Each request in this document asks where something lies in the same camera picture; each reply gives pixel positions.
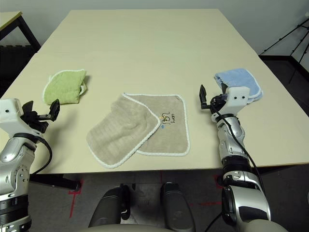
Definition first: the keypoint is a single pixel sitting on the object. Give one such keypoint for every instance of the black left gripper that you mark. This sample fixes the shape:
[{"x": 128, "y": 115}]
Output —
[{"x": 38, "y": 123}]

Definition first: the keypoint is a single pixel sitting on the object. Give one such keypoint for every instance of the beige towel with white trim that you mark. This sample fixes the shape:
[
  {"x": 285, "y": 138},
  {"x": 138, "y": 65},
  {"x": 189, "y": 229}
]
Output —
[{"x": 169, "y": 135}]

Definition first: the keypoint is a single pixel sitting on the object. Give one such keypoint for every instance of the beige robot torso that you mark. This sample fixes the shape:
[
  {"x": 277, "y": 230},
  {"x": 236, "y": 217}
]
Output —
[{"x": 125, "y": 228}]

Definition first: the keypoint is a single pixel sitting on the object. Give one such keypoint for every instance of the black foam floor mat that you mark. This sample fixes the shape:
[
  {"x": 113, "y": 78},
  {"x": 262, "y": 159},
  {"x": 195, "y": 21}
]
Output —
[{"x": 12, "y": 62}]

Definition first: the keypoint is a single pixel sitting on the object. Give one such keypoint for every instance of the wood side table black frame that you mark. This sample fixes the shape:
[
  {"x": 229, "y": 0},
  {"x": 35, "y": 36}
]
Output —
[{"x": 9, "y": 20}]

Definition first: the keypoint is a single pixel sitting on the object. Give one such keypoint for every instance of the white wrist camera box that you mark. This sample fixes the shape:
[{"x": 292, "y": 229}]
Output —
[
  {"x": 9, "y": 113},
  {"x": 237, "y": 96}
]

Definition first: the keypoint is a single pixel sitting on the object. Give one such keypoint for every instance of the dark grey robot left leg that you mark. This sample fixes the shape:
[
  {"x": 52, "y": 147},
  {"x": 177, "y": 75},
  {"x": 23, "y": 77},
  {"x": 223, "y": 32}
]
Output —
[{"x": 108, "y": 207}]

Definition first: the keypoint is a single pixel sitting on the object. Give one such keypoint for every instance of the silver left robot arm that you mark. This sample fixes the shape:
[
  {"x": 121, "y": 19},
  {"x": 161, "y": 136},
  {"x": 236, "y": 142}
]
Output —
[{"x": 12, "y": 169}]

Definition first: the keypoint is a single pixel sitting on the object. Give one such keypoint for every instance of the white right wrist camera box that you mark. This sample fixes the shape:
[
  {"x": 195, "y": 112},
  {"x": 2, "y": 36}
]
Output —
[{"x": 237, "y": 96}]

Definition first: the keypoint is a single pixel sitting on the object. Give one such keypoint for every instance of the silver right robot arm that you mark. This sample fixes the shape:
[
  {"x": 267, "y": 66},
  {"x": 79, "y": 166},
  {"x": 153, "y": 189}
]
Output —
[{"x": 231, "y": 142}]

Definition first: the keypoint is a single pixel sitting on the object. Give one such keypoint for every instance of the dark grey robot right leg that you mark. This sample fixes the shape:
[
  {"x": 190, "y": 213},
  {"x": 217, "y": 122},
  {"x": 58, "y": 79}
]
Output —
[{"x": 176, "y": 207}]

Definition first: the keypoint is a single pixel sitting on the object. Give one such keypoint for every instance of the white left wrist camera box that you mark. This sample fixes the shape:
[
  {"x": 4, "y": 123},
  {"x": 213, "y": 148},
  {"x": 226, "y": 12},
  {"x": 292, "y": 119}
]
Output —
[{"x": 9, "y": 113}]

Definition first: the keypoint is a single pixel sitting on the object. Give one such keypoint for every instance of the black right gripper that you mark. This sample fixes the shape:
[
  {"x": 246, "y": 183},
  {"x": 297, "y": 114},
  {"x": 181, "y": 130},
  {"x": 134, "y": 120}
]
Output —
[{"x": 217, "y": 102}]

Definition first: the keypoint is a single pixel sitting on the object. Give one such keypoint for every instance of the light blue folded towel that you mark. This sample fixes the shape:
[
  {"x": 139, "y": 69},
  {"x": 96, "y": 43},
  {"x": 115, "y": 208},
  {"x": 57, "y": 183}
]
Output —
[{"x": 241, "y": 77}]

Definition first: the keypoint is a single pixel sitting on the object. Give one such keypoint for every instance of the black tripod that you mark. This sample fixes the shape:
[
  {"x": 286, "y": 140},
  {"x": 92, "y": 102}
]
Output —
[{"x": 305, "y": 23}]

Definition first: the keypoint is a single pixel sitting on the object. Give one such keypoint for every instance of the green folded towel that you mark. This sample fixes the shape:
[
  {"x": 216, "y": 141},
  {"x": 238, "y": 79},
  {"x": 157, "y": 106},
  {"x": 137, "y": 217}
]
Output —
[{"x": 62, "y": 87}]

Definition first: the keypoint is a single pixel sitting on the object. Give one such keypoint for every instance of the dark grey robot leg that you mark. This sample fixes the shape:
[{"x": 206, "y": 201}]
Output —
[
  {"x": 176, "y": 207},
  {"x": 108, "y": 207}
]

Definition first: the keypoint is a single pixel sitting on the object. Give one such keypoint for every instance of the black table foot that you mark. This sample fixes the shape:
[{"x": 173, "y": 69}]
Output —
[
  {"x": 219, "y": 182},
  {"x": 55, "y": 182}
]

